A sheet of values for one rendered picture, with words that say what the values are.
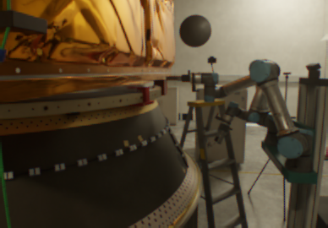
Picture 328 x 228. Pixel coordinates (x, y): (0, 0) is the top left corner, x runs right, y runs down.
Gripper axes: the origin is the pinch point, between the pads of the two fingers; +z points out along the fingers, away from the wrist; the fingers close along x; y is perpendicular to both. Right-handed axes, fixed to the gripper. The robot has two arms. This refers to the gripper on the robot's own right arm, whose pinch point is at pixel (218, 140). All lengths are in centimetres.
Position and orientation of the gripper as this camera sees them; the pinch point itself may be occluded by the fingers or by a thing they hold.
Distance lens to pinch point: 194.0
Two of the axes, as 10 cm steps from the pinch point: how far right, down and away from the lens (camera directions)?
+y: 9.2, 4.0, -0.2
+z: -4.0, 9.2, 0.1
